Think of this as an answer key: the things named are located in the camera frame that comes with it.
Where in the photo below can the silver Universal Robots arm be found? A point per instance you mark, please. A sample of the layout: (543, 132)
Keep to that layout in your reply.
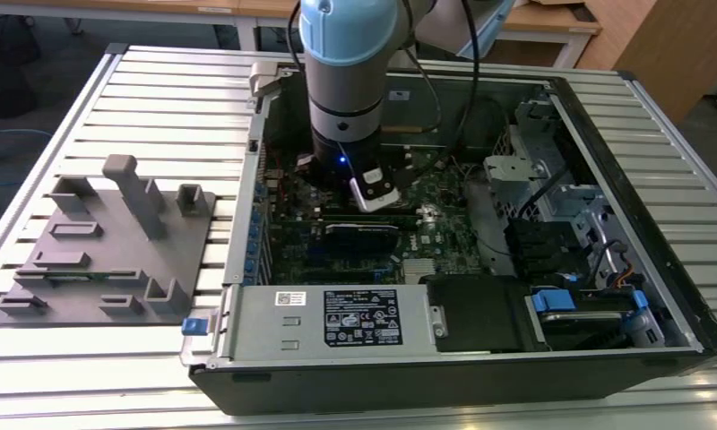
(347, 98)

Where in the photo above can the black graphics card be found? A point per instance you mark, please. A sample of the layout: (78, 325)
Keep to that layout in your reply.
(362, 244)

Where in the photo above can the white certification label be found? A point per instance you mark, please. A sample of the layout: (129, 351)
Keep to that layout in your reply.
(401, 96)

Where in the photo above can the green motherboard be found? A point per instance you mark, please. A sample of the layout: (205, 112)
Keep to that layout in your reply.
(455, 224)

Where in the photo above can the silver chipset heatsink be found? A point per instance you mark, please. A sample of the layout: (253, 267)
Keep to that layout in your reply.
(421, 266)

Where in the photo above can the grey parts rack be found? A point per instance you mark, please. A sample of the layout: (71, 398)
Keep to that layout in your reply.
(126, 251)

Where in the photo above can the silver power supply unit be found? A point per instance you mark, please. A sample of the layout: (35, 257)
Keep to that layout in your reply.
(258, 331)

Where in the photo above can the black plastic bay housing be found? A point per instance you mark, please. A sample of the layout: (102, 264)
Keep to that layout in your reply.
(545, 246)

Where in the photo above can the blue case latch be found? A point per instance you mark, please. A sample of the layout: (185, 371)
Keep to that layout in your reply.
(194, 327)

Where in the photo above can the blue disk carrier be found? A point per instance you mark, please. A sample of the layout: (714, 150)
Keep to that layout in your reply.
(553, 301)

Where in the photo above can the green RAM stick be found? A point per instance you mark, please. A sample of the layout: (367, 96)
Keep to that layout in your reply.
(75, 277)

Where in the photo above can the wooden white-framed desk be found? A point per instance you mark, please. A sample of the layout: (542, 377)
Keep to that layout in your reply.
(550, 24)
(97, 4)

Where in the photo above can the black open PC case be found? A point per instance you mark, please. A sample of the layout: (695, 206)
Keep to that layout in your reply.
(395, 389)

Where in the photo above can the black office chair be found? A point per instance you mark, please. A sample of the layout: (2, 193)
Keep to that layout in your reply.
(6, 89)

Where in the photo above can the blue plastic clip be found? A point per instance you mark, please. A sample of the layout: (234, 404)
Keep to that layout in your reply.
(639, 300)

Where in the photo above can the wooden cabinet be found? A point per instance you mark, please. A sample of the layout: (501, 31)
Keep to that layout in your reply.
(663, 45)

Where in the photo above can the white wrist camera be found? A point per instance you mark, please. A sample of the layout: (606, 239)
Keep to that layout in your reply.
(377, 197)

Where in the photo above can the silver drive bay bracket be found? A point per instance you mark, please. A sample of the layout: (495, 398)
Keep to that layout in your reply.
(514, 169)

